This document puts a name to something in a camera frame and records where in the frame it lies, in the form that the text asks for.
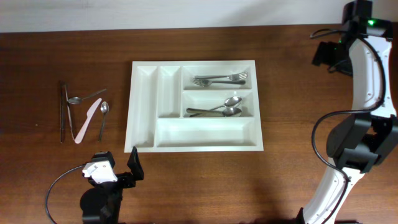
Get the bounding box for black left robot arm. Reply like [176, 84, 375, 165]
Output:
[80, 147, 144, 224]

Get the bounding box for white plastic cutlery tray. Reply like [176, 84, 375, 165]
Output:
[124, 60, 263, 152]

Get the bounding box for small steel teaspoon angled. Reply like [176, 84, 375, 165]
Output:
[68, 88, 107, 105]

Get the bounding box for steel kitchen tongs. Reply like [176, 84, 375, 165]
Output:
[59, 81, 75, 144]

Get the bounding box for small steel teaspoon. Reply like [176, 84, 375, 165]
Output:
[98, 101, 109, 142]

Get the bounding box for steel fork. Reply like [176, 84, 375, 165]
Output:
[194, 72, 248, 81]

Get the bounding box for pink plastic knife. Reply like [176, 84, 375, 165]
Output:
[75, 98, 102, 144]

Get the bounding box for large steel spoon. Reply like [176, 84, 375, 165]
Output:
[186, 108, 242, 117]

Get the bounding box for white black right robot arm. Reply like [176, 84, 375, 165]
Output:
[294, 1, 397, 224]

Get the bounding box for steel fork diagonal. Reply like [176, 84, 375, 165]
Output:
[192, 78, 246, 87]

